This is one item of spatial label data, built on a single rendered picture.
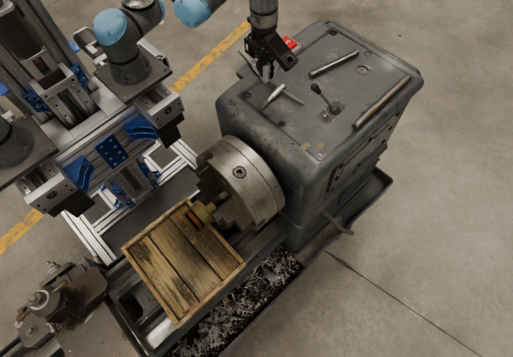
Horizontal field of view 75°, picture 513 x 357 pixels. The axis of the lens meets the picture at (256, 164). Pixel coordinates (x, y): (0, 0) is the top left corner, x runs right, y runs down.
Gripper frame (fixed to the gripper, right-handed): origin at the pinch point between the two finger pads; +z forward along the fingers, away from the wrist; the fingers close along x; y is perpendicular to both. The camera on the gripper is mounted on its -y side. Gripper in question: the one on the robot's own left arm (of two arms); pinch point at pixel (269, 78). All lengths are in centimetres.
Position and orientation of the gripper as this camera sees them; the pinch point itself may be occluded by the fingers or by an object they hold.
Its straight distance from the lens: 110.1
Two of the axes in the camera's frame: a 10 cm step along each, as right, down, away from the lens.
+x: -7.3, 6.0, -3.1
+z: 0.4, 5.0, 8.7
